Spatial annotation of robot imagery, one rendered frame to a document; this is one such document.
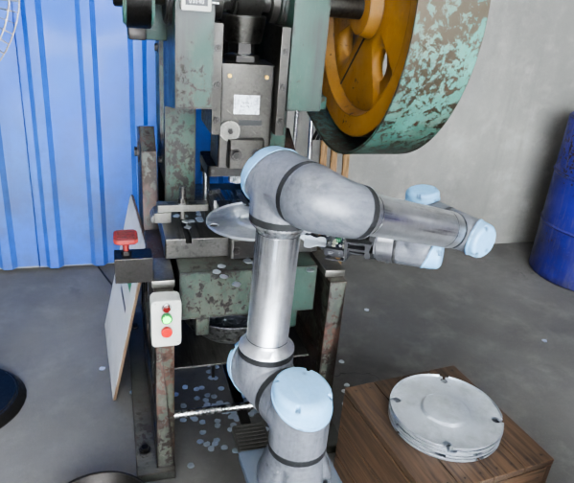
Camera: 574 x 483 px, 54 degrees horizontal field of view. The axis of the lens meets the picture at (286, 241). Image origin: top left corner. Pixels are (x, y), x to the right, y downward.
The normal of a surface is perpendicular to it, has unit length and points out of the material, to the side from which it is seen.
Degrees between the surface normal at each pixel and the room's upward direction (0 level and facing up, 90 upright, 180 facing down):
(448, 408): 0
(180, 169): 90
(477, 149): 90
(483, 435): 0
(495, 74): 90
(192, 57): 90
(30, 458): 0
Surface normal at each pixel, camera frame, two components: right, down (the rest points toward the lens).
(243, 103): 0.28, 0.41
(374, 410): 0.08, -0.91
